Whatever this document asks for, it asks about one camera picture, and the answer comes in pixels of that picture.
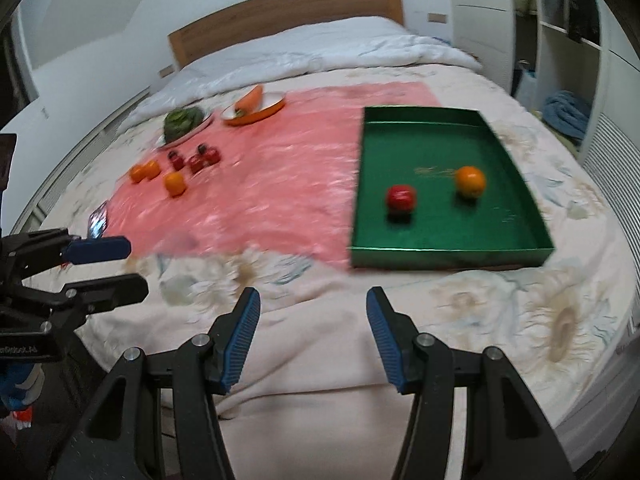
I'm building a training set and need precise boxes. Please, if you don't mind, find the orange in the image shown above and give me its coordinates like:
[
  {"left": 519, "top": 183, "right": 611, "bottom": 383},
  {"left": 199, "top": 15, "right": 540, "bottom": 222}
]
[
  {"left": 163, "top": 171, "right": 188, "bottom": 198},
  {"left": 142, "top": 159, "right": 162, "bottom": 180},
  {"left": 128, "top": 164, "right": 146, "bottom": 184},
  {"left": 454, "top": 166, "right": 487, "bottom": 200}
]

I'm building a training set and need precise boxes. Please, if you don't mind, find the red apple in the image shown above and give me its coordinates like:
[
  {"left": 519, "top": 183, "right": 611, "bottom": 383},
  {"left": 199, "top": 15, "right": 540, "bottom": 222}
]
[
  {"left": 188, "top": 154, "right": 205, "bottom": 174},
  {"left": 385, "top": 184, "right": 418, "bottom": 214},
  {"left": 203, "top": 146, "right": 221, "bottom": 166}
]

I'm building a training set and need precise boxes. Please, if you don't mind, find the floral bed cover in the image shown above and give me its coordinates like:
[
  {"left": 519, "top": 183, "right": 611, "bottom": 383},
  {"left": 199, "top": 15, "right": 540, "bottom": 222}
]
[{"left": 32, "top": 64, "right": 637, "bottom": 479}]

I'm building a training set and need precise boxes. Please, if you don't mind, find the green rectangular tray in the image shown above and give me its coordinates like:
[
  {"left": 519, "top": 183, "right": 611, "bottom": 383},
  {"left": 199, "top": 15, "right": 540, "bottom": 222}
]
[{"left": 349, "top": 105, "right": 554, "bottom": 270}]

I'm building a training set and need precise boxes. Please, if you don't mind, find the green leafy vegetable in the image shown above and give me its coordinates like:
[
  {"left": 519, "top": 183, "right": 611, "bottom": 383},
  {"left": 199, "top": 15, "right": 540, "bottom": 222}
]
[{"left": 163, "top": 106, "right": 205, "bottom": 144}]

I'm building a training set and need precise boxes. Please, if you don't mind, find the pink plastic sheet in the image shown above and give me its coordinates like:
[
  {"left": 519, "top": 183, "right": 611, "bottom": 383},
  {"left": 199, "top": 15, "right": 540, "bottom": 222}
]
[{"left": 106, "top": 82, "right": 439, "bottom": 268}]

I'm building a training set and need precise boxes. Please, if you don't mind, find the carrot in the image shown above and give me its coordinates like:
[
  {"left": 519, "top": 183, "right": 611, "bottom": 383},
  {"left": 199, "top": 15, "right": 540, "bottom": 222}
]
[{"left": 233, "top": 84, "right": 264, "bottom": 117}]

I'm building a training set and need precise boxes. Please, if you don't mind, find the orange rimmed plate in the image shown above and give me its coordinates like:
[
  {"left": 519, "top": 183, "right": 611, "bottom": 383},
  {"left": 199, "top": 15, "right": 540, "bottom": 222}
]
[{"left": 220, "top": 92, "right": 286, "bottom": 127}]

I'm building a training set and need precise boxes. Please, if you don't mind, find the white slatted door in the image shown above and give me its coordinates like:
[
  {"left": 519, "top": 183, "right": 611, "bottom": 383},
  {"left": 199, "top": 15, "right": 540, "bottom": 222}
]
[{"left": 580, "top": 112, "right": 640, "bottom": 261}]

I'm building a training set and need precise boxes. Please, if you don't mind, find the white plastic bag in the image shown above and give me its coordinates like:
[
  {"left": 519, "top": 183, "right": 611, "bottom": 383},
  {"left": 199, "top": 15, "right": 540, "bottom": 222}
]
[{"left": 514, "top": 60, "right": 537, "bottom": 110}]

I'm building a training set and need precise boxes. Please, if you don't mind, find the blue towel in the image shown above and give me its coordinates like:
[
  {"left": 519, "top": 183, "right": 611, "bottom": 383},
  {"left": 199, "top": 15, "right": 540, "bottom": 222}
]
[{"left": 541, "top": 90, "right": 591, "bottom": 148}]

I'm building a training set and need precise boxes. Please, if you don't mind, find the white duvet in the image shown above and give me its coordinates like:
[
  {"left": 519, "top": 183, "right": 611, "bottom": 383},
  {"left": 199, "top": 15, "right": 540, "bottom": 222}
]
[{"left": 117, "top": 16, "right": 482, "bottom": 133}]

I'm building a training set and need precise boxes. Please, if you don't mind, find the white wardrobe shelving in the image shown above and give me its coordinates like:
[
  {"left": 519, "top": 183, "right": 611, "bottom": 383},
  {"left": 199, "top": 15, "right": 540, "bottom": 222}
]
[{"left": 529, "top": 0, "right": 640, "bottom": 162}]

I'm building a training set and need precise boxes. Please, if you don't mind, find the wooden headboard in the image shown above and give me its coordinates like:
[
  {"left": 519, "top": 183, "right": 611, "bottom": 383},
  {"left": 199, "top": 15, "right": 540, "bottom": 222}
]
[{"left": 168, "top": 0, "right": 405, "bottom": 68}]

